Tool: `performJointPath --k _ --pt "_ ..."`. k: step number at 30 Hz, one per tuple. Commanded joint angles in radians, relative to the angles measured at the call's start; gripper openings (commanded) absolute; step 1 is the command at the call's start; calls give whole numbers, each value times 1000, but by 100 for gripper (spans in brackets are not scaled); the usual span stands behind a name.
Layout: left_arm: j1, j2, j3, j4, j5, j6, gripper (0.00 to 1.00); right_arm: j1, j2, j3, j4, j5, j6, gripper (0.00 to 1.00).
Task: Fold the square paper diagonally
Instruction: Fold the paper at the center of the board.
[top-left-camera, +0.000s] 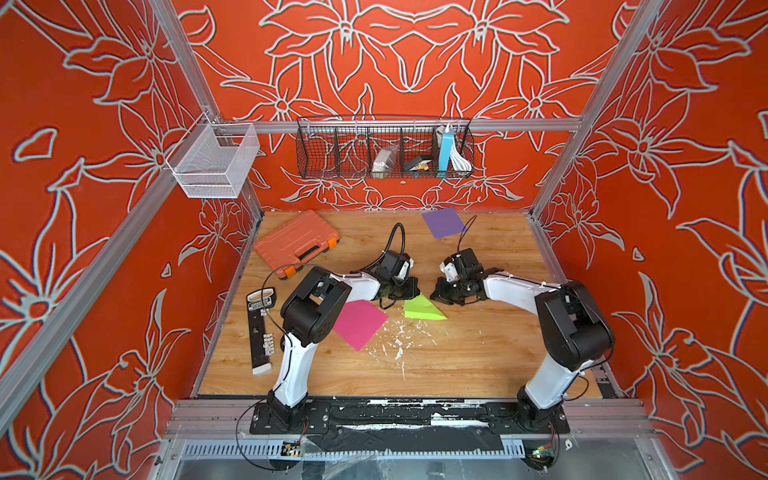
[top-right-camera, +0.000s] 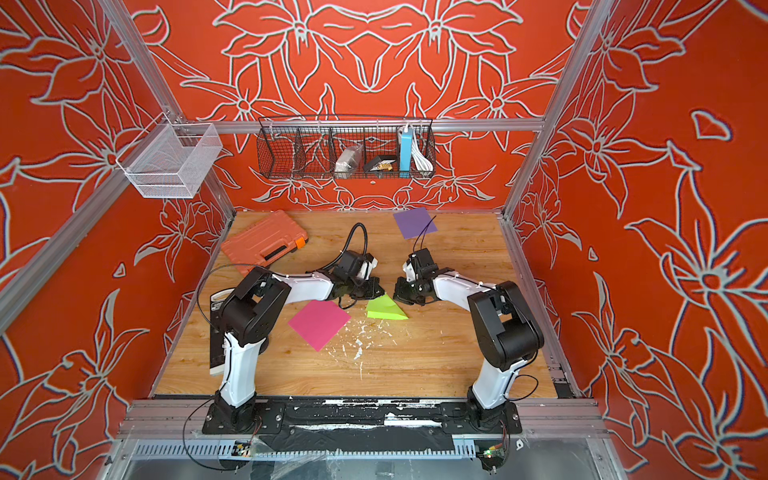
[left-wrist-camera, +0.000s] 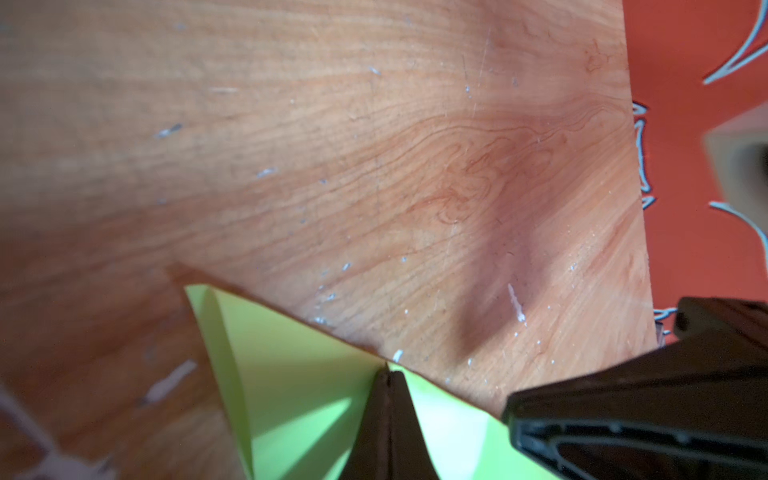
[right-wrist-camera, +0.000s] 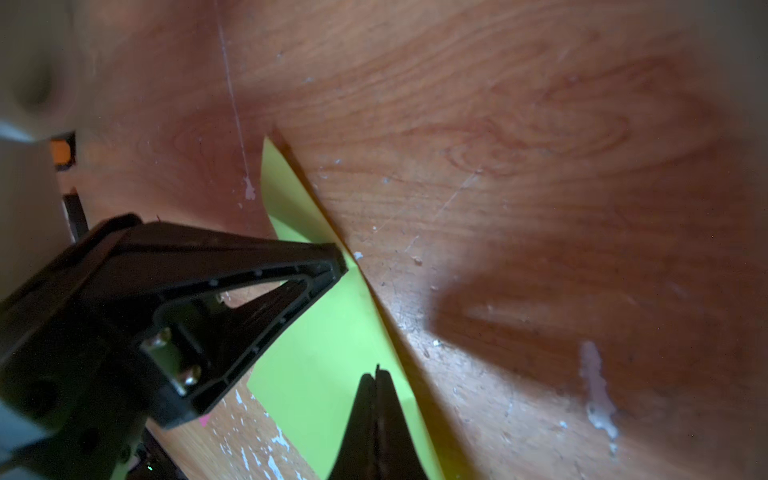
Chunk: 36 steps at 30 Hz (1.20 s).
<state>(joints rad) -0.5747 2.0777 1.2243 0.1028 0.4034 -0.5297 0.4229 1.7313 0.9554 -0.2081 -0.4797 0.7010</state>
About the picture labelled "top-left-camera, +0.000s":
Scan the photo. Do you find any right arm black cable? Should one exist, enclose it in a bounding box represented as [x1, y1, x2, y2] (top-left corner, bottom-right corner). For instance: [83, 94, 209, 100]
[457, 214, 479, 253]

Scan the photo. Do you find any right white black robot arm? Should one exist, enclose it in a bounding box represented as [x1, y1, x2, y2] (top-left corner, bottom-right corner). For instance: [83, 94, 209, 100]
[430, 269, 615, 431]

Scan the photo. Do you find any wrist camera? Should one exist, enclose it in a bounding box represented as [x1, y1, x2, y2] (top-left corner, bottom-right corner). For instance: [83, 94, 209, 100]
[440, 248, 484, 282]
[374, 250, 414, 284]

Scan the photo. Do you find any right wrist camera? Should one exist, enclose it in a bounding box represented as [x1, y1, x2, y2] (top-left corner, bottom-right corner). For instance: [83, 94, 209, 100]
[440, 248, 484, 282]

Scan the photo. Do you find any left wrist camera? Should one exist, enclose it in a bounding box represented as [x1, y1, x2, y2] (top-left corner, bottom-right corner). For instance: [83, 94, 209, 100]
[374, 250, 414, 284]

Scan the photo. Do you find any small black box in basket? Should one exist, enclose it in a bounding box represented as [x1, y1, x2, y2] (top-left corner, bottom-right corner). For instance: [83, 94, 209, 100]
[403, 155, 433, 174]

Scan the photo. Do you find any clear acrylic wall bin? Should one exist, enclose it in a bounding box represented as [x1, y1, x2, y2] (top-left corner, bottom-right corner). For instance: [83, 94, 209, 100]
[168, 124, 261, 199]

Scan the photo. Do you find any black wire wall basket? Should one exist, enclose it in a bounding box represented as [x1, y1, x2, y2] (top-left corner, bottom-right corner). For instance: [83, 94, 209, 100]
[296, 115, 476, 180]

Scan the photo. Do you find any lime green square paper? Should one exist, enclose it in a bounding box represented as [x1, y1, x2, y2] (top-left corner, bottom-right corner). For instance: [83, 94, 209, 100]
[404, 295, 447, 321]

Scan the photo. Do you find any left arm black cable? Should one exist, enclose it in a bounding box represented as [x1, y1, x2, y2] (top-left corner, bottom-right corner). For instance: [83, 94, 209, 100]
[377, 222, 407, 260]

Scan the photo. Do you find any clear plastic bag in basket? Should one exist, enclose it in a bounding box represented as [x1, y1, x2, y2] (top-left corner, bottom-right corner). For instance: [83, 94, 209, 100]
[371, 145, 399, 179]

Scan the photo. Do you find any magenta square paper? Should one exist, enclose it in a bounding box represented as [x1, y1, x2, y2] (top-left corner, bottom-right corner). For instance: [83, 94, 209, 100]
[333, 300, 389, 352]

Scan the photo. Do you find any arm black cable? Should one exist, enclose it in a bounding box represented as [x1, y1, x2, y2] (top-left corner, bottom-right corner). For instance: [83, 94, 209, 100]
[377, 222, 407, 260]
[457, 214, 479, 253]

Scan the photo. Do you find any purple square paper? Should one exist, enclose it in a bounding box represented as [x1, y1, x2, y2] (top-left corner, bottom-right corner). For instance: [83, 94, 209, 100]
[422, 208, 464, 239]

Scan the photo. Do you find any black white bit holder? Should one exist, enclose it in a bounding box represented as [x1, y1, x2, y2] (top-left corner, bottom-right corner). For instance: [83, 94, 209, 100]
[246, 287, 277, 376]

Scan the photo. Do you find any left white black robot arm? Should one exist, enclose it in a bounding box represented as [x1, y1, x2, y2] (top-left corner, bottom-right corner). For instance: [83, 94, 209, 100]
[266, 266, 420, 431]

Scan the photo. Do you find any orange plastic tool case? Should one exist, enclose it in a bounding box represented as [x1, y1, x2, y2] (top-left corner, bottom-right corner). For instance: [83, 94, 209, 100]
[254, 211, 340, 280]

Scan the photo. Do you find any light blue box in basket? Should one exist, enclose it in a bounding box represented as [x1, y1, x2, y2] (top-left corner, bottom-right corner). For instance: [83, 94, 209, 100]
[436, 127, 454, 178]

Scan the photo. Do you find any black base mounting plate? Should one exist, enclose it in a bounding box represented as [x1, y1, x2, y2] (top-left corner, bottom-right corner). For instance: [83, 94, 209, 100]
[249, 397, 570, 455]

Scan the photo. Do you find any white cable in basket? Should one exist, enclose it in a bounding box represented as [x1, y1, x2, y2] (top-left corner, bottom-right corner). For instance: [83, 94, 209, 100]
[449, 139, 474, 176]

